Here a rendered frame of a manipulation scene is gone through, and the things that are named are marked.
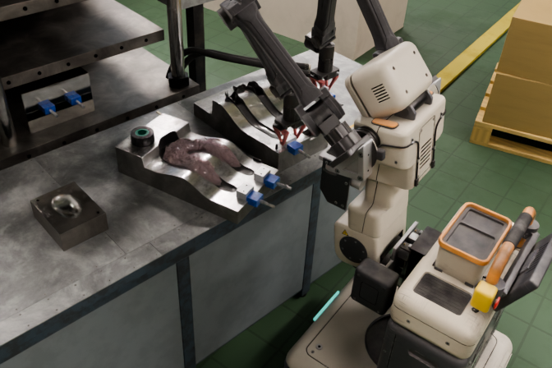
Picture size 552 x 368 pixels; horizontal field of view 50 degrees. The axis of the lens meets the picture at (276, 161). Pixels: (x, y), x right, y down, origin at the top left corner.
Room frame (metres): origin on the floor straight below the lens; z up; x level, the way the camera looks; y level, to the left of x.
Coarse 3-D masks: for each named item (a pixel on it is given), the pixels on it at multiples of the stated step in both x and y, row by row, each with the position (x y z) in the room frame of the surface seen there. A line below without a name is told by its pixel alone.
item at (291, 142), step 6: (282, 138) 1.72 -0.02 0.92; (288, 138) 1.72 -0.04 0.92; (294, 138) 1.73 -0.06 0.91; (288, 144) 1.70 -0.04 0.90; (294, 144) 1.70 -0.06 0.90; (300, 144) 1.71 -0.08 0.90; (288, 150) 1.69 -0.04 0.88; (294, 150) 1.67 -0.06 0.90; (300, 150) 1.68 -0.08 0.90; (306, 156) 1.65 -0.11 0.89
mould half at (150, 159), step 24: (168, 120) 1.80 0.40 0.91; (120, 144) 1.64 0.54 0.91; (120, 168) 1.62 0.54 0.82; (144, 168) 1.56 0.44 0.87; (168, 168) 1.55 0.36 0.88; (216, 168) 1.57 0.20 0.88; (168, 192) 1.52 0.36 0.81; (192, 192) 1.47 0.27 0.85; (216, 192) 1.47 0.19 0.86; (264, 192) 1.53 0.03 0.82; (240, 216) 1.40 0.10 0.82
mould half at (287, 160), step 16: (224, 96) 1.96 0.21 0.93; (240, 96) 1.96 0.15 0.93; (256, 96) 1.98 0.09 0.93; (272, 96) 2.01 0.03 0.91; (208, 112) 1.95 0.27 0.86; (224, 112) 1.88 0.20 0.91; (240, 112) 1.88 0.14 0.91; (256, 112) 1.91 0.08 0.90; (224, 128) 1.88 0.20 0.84; (240, 128) 1.81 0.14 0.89; (272, 128) 1.82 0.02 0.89; (288, 128) 1.83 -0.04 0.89; (240, 144) 1.81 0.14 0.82; (256, 144) 1.74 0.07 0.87; (272, 144) 1.72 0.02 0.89; (304, 144) 1.75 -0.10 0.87; (320, 144) 1.82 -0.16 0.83; (272, 160) 1.68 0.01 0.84; (288, 160) 1.70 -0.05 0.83
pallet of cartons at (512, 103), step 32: (544, 0) 3.42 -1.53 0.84; (512, 32) 3.13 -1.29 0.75; (544, 32) 3.06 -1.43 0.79; (512, 64) 3.10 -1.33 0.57; (544, 64) 3.03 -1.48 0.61; (512, 96) 3.07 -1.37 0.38; (544, 96) 3.01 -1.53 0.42; (480, 128) 3.11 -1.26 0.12; (512, 128) 3.05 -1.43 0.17; (544, 128) 2.98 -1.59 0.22; (544, 160) 2.94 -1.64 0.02
